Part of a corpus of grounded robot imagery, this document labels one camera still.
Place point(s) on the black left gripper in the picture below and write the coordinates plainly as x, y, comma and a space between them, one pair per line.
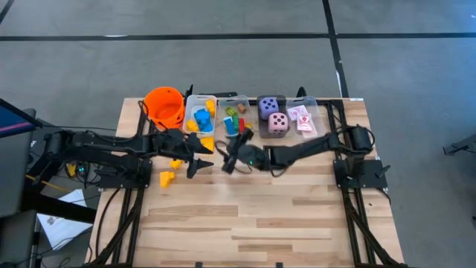
173, 143

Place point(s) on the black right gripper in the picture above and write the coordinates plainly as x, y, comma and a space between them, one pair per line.
253, 156

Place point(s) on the small green patterned block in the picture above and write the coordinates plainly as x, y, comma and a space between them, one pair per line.
235, 122

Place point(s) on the lime green building block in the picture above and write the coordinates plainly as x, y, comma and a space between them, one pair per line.
231, 111

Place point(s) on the tan round studded block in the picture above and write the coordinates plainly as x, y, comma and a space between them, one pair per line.
241, 108

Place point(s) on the pink foam die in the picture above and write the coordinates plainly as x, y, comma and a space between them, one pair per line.
278, 123

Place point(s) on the purple foam die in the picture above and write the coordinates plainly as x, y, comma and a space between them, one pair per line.
267, 108

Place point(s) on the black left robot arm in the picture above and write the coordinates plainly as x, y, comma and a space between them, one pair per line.
93, 147

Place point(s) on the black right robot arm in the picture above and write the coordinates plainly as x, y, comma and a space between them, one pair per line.
316, 145

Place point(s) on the small yellow building block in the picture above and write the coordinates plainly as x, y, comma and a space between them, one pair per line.
248, 126

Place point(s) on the smoky grey plastic bin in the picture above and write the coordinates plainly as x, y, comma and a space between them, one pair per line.
260, 126

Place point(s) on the clear plastic bin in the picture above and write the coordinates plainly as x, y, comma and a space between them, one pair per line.
223, 102
316, 108

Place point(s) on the white plastic bin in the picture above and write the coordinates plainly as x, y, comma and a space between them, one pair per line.
189, 106

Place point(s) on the orange plastic bucket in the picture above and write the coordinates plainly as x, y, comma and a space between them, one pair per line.
163, 111

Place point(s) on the yellow connector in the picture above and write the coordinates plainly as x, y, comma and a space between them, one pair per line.
71, 170

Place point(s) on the black side desk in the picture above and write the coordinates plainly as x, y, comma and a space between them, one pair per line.
56, 208

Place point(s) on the white paper sheet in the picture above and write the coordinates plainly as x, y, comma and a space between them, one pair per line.
63, 231

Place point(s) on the tilted blue screen monitor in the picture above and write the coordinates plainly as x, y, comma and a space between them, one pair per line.
15, 121

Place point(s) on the black floor stand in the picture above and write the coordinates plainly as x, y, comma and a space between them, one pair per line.
465, 147

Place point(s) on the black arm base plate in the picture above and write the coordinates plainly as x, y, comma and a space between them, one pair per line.
111, 180
372, 175

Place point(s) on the black aluminium table frame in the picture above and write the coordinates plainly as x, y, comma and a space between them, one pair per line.
351, 223

